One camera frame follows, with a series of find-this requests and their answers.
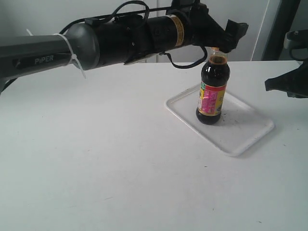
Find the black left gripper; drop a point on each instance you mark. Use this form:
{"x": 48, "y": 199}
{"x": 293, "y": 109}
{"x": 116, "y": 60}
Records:
{"x": 189, "y": 23}

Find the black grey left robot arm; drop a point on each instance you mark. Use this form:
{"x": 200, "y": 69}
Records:
{"x": 127, "y": 38}

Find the dark soy sauce bottle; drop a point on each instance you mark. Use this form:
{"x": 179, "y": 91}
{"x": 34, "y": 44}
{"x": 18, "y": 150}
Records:
{"x": 214, "y": 77}

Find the white cable tie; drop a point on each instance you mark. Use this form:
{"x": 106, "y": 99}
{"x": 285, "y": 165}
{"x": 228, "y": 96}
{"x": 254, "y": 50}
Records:
{"x": 46, "y": 52}

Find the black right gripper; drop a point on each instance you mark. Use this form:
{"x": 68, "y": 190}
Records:
{"x": 295, "y": 82}

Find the white rectangular plastic tray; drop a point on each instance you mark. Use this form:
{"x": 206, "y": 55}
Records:
{"x": 239, "y": 128}

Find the dark vertical post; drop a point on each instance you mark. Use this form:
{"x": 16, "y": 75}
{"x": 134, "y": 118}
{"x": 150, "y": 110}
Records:
{"x": 282, "y": 23}

